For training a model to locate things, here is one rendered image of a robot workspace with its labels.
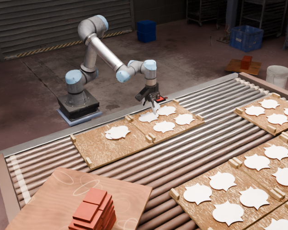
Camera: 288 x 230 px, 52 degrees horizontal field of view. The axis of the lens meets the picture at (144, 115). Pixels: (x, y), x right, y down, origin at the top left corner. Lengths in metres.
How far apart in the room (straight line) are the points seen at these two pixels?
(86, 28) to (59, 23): 4.67
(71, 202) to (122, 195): 0.22
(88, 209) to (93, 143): 0.80
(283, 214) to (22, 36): 5.71
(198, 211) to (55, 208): 0.64
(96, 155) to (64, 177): 0.32
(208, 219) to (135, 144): 0.66
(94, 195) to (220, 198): 0.64
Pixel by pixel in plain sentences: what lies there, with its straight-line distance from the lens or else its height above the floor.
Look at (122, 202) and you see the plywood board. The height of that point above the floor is 1.04.
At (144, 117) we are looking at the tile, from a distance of 2.02.
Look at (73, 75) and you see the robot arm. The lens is 2.16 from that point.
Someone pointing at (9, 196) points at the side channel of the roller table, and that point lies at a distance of 1.64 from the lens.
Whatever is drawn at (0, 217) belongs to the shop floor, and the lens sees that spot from 2.93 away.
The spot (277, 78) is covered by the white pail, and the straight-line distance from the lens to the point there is 4.39.
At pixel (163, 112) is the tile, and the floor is 0.94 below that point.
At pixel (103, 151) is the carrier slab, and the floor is 0.94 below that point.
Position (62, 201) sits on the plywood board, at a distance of 1.39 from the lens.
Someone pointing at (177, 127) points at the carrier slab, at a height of 0.94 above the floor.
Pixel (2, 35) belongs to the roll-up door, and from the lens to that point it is 6.34.
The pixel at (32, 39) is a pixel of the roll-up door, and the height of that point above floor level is 0.30.
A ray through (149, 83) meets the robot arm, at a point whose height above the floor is 1.21.
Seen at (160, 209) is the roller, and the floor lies 0.92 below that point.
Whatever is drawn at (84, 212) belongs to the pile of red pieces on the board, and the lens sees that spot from 1.09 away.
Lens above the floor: 2.03
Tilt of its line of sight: 32 degrees down
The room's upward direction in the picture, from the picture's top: 3 degrees counter-clockwise
